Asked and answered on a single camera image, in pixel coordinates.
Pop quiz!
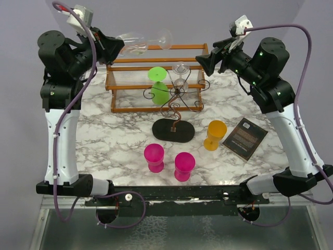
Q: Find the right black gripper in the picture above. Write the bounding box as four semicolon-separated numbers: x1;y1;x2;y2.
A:
196;36;263;87

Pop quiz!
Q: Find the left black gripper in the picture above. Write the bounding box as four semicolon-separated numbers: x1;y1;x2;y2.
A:
67;24;125;78

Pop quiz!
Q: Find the frosted clear wine glass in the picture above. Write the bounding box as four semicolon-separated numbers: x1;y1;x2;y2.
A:
116;29;173;57

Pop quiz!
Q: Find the green plastic wine glass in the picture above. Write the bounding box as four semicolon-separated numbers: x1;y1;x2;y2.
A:
148;67;169;106

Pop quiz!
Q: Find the orange plastic wine glass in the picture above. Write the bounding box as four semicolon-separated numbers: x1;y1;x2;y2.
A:
203;120;227;151

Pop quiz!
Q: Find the metal wine glass rack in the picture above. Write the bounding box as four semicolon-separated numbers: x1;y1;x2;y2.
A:
143;66;210;143

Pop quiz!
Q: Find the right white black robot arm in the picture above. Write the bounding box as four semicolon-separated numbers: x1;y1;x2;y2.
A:
195;37;332;204

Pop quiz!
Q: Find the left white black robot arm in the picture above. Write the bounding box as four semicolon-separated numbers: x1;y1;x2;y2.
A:
36;28;124;206

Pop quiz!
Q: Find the orange wooden dish rack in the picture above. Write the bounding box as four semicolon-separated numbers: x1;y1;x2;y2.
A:
105;44;209;113

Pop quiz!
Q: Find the dark book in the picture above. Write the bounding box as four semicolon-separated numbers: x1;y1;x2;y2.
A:
223;118;268;161

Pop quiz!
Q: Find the right pink plastic goblet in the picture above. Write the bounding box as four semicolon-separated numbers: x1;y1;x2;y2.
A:
174;152;196;182

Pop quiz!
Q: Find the pink plastic goblet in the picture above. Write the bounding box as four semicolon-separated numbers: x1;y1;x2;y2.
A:
144;143;164;173
174;152;196;182

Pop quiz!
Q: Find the left pink plastic goblet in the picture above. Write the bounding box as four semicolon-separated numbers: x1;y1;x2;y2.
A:
144;143;164;173

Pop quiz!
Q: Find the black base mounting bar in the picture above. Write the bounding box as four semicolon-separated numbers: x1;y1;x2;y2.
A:
85;185;269;217

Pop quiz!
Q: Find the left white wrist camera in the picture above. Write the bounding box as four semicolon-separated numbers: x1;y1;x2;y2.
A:
54;5;94;38

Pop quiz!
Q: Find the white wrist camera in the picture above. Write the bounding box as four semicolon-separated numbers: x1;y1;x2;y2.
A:
229;15;253;51
54;5;94;38

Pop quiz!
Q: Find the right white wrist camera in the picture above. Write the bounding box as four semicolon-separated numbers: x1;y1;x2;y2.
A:
229;15;253;51

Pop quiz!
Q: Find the aluminium rail frame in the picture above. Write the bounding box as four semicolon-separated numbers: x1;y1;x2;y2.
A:
28;66;328;250

